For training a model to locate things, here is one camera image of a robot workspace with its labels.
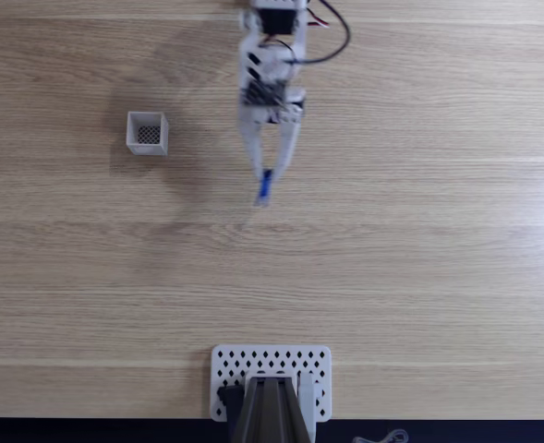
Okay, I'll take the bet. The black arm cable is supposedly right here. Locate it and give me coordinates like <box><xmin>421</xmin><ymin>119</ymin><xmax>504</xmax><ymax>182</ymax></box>
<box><xmin>293</xmin><ymin>0</ymin><xmax>352</xmax><ymax>65</ymax></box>

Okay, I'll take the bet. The blue peg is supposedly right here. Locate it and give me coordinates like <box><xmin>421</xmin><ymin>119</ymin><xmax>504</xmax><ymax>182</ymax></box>
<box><xmin>254</xmin><ymin>169</ymin><xmax>275</xmax><ymax>208</ymax></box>

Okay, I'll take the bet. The thin grey cable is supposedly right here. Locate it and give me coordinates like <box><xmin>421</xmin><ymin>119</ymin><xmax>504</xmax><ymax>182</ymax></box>
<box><xmin>352</xmin><ymin>428</ymin><xmax>410</xmax><ymax>443</ymax></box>

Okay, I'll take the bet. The small grey lattice crate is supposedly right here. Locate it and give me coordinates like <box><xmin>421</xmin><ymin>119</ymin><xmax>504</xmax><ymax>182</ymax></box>
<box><xmin>126</xmin><ymin>111</ymin><xmax>170</xmax><ymax>158</ymax></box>

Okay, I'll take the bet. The white perforated stand base plate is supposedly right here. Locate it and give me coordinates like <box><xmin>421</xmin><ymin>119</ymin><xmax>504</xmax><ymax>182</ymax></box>
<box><xmin>210</xmin><ymin>344</ymin><xmax>332</xmax><ymax>424</ymax></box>

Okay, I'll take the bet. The red and white arm wire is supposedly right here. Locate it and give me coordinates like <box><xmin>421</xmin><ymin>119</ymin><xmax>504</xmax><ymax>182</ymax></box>
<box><xmin>306</xmin><ymin>7</ymin><xmax>332</xmax><ymax>30</ymax></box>

